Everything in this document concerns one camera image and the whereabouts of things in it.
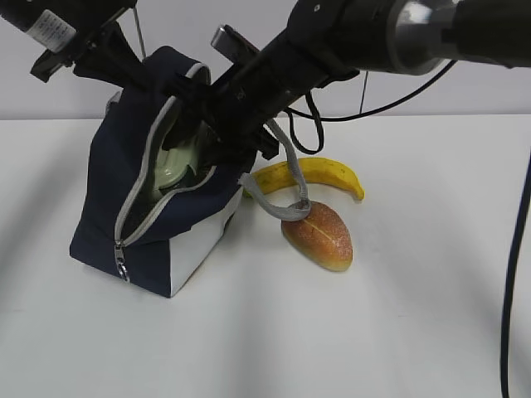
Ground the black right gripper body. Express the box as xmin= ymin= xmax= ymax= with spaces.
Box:
xmin=173 ymin=32 xmax=360 ymax=159

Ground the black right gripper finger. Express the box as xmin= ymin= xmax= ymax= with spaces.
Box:
xmin=161 ymin=105 xmax=203 ymax=151

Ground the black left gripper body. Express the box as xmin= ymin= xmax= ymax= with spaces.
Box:
xmin=31 ymin=12 xmax=137 ymax=87

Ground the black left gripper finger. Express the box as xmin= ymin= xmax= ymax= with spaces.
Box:
xmin=111 ymin=43 xmax=174 ymax=95

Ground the green lidded glass container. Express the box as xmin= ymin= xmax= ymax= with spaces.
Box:
xmin=151 ymin=122 xmax=208 ymax=201

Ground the yellow banana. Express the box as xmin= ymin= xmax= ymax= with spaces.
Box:
xmin=251 ymin=157 xmax=365 ymax=201

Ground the navy and white lunch bag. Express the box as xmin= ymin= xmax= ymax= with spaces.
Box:
xmin=69 ymin=46 xmax=312 ymax=299

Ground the brown bread roll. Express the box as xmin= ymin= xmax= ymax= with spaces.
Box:
xmin=281 ymin=201 xmax=353 ymax=272

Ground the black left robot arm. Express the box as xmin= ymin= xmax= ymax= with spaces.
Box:
xmin=1 ymin=0 xmax=176 ymax=95

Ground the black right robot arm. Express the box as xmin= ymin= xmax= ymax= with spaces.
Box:
xmin=168 ymin=1 xmax=530 ymax=153

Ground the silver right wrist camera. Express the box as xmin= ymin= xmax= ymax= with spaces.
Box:
xmin=211 ymin=24 xmax=260 ymax=66

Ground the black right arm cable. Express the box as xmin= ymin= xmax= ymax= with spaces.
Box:
xmin=285 ymin=57 xmax=531 ymax=398

